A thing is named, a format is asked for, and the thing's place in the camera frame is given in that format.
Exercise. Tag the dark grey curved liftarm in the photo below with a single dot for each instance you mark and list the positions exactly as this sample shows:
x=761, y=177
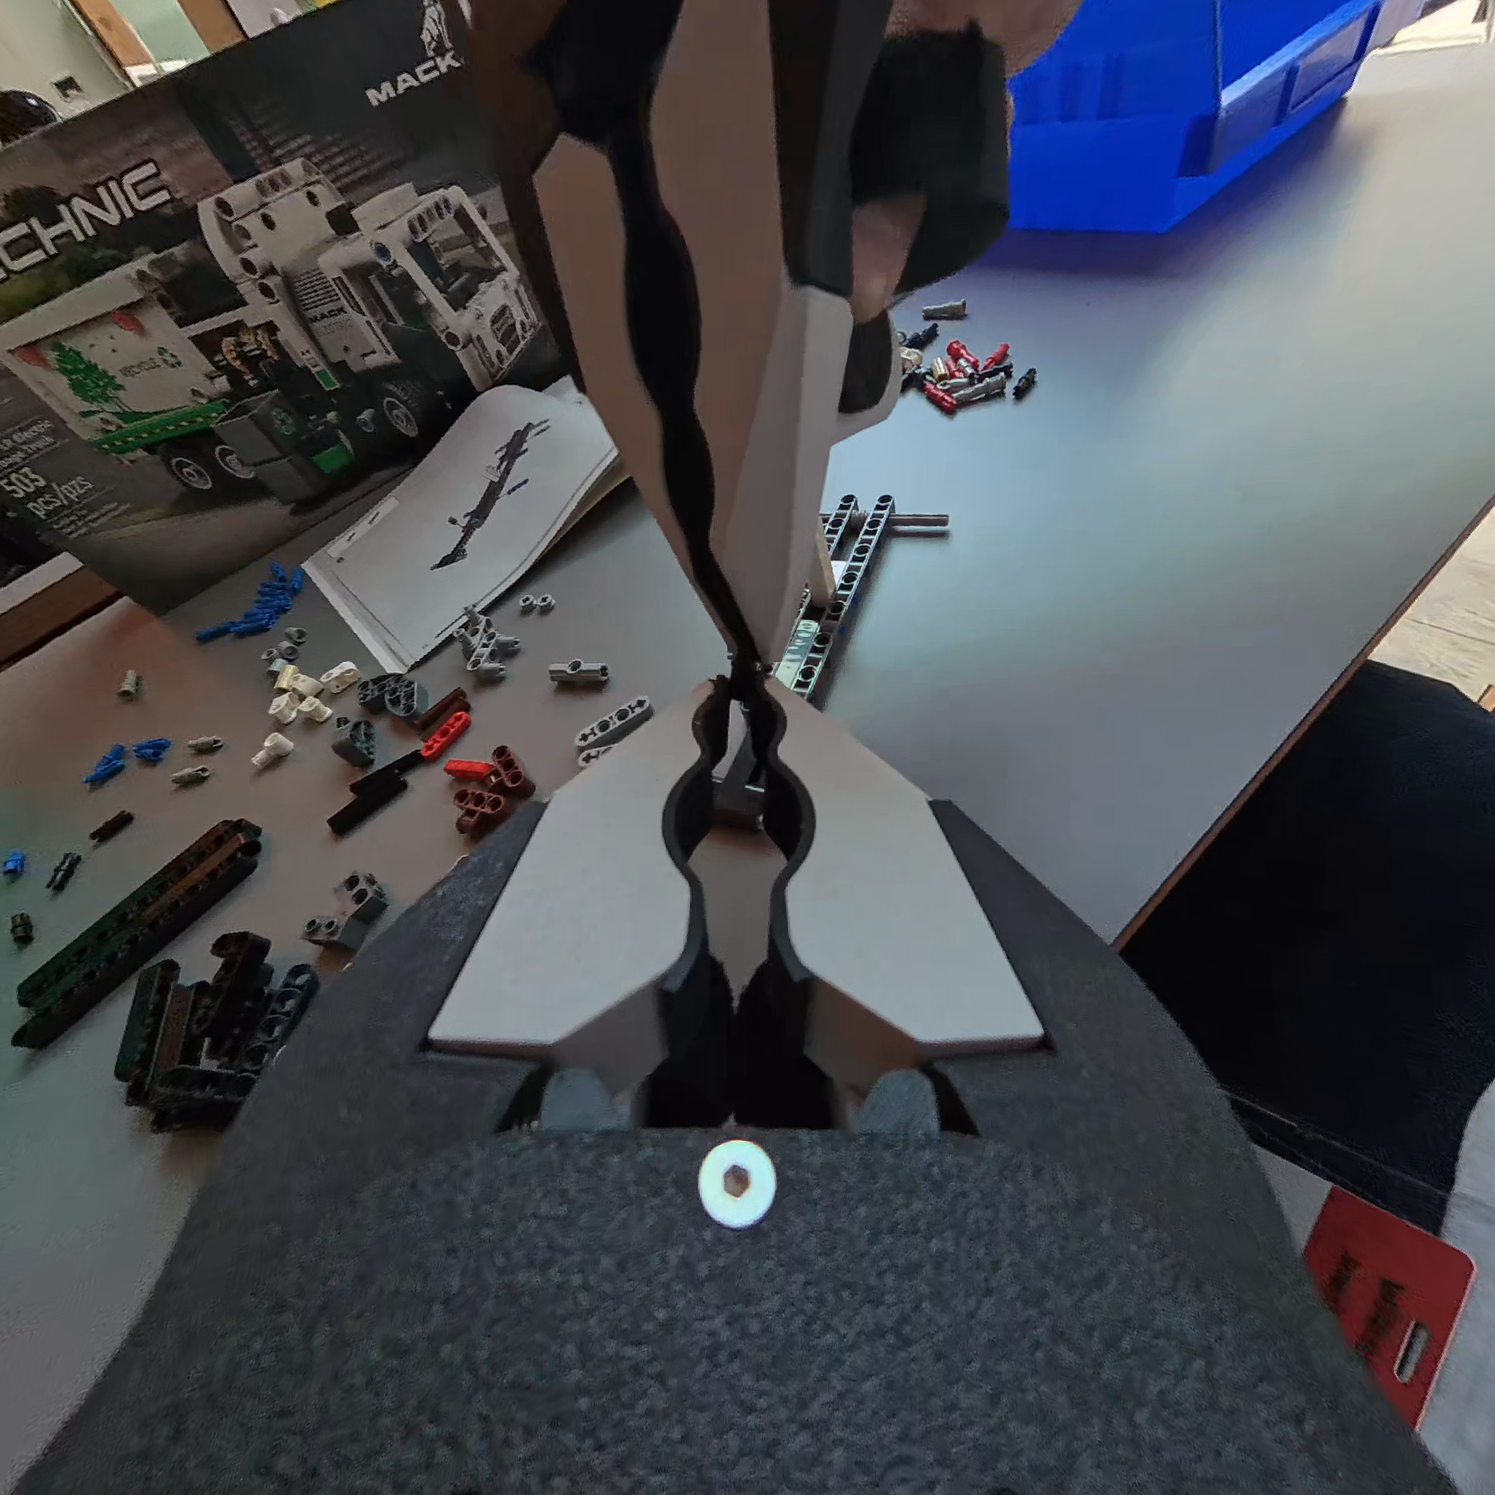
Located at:
x=355, y=743
x=392, y=695

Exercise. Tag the grey axle connector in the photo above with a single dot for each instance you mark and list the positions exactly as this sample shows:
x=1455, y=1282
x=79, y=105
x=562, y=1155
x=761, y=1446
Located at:
x=580, y=670

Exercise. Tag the pile of mixed small connectors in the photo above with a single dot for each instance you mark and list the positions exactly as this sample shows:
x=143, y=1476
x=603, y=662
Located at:
x=964, y=379

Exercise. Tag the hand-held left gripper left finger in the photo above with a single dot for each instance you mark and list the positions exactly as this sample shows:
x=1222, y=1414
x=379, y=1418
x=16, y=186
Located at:
x=559, y=921

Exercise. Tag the pile of short black beams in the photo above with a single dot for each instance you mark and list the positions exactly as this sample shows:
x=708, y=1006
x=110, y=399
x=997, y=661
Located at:
x=210, y=1028

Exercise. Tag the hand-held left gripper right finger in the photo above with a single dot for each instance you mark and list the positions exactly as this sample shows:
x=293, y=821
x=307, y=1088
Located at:
x=911, y=921

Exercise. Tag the person's right hand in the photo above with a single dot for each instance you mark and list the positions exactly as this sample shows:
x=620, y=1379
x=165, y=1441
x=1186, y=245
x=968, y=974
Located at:
x=889, y=263

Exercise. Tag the red technic axle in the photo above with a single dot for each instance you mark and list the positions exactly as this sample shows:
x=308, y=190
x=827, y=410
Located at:
x=469, y=768

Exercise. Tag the toy truck set box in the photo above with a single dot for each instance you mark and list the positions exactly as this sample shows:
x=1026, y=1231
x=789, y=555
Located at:
x=293, y=294

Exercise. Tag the pile of blue pins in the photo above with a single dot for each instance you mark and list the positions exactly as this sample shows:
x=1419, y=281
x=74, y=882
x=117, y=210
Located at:
x=256, y=608

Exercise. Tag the red three-hole beam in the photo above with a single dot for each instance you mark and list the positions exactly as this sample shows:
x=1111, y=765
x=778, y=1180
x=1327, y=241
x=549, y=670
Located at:
x=447, y=735

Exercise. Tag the red badge tag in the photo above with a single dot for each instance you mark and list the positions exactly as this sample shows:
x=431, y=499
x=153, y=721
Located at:
x=1380, y=1296

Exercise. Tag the cluster of white connectors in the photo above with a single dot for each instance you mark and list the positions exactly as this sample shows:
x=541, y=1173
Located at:
x=307, y=688

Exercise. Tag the blue plastic bin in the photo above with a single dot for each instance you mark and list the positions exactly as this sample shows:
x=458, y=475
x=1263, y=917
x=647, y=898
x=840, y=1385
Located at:
x=1111, y=140

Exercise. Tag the thin brown beam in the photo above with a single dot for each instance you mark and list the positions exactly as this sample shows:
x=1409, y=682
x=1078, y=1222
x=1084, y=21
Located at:
x=449, y=714
x=437, y=702

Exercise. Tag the black round object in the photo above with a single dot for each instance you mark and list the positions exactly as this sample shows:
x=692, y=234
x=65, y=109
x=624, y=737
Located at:
x=25, y=117

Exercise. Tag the black chair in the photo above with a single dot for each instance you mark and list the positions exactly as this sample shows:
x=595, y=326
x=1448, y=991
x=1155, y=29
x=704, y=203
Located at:
x=1343, y=935

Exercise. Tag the brown flat board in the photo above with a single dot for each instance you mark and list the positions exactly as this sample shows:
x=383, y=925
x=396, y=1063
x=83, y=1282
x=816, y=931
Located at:
x=57, y=625

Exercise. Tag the dark grey block connector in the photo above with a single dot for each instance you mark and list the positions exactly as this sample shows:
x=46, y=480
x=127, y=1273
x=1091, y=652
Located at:
x=324, y=931
x=365, y=898

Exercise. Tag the black grey beam assembly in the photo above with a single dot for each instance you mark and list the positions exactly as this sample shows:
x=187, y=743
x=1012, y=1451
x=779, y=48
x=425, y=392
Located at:
x=859, y=549

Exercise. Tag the long black beam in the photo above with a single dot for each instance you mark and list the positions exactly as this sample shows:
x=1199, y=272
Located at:
x=152, y=898
x=127, y=962

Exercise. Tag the black axle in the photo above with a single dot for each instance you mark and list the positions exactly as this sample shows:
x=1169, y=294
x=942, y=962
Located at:
x=368, y=805
x=386, y=775

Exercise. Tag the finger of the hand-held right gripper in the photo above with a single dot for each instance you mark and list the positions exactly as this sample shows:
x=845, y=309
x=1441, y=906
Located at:
x=749, y=175
x=595, y=294

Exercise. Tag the instruction booklet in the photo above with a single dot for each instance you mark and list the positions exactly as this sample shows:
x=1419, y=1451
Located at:
x=489, y=503

